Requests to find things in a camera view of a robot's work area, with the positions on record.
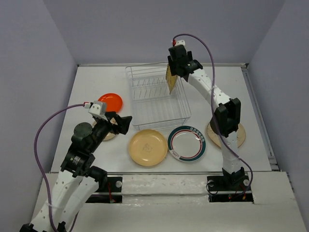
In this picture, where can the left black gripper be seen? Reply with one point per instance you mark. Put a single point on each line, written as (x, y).
(123, 125)

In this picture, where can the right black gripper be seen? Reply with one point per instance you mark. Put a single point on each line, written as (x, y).
(172, 65)

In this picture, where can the orange round plate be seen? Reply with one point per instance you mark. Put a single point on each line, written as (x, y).
(114, 102)

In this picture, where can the small beige round plate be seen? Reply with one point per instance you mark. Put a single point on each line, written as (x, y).
(110, 135)

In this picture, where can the green woven bamboo tray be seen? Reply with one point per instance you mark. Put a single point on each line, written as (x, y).
(170, 79)

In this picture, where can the yellow bear plate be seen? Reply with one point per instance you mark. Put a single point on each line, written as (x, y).
(148, 148)

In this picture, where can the white plate green rim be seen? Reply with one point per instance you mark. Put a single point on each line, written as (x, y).
(186, 144)

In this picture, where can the beige oval flower plate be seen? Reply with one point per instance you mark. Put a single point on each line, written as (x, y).
(241, 135)

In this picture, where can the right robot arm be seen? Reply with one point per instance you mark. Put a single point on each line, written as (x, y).
(225, 113)

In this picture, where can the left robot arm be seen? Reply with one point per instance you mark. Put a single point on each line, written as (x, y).
(78, 178)

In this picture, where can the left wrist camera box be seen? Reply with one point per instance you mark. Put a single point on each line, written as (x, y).
(98, 110)

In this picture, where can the white wire dish rack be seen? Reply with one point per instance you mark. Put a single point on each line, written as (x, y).
(153, 105)

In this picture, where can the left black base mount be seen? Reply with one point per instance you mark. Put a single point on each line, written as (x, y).
(110, 193)

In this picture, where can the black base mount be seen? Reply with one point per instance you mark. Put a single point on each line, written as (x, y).
(220, 192)
(110, 193)

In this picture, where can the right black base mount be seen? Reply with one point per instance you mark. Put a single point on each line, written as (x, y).
(220, 192)

